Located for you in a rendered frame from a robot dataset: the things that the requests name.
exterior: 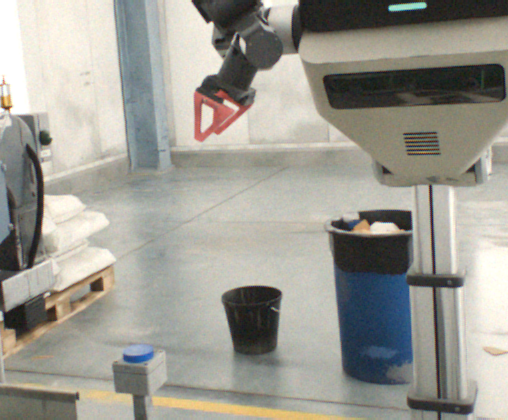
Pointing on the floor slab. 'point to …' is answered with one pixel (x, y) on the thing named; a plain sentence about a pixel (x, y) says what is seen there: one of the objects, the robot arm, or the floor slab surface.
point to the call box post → (143, 409)
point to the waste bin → (373, 295)
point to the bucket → (253, 317)
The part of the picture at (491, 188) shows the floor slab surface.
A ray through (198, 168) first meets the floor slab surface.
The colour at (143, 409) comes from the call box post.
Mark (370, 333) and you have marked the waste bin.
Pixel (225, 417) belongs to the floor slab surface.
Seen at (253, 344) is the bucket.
